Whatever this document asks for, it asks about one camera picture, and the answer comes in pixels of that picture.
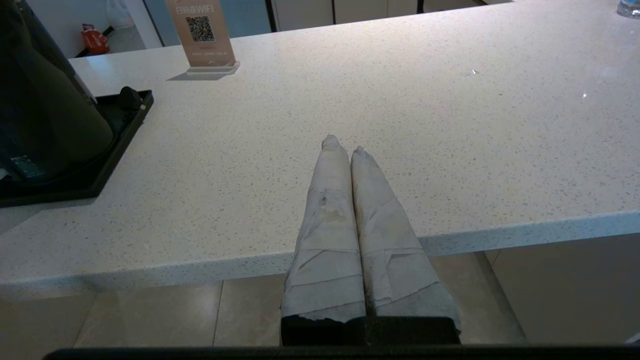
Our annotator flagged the red bag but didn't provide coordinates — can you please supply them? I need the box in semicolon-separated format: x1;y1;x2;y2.
81;23;110;55

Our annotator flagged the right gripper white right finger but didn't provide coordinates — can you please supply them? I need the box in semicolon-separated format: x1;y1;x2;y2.
350;146;461;331

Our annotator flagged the black electric kettle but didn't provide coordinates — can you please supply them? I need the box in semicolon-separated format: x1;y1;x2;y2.
0;0;115;188

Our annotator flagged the clear plastic water bottle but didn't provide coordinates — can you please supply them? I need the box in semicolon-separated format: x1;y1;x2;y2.
616;0;640;20

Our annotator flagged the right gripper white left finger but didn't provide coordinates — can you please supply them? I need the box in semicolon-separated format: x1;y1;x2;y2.
280;134;367;321

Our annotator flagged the grey cabinet door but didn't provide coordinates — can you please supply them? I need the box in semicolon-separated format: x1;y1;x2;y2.
274;0;336;25
334;0;420;23

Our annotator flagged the black power plug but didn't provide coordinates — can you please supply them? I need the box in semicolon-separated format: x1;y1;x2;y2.
118;86;144;112

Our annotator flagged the QR code sign stand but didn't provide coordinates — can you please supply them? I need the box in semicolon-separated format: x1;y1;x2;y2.
165;0;241;76

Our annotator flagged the black serving tray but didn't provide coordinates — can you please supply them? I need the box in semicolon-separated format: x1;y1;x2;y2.
0;89;154;209

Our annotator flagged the white plastic bag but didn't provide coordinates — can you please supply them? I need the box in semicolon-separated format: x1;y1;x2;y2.
106;0;136;30

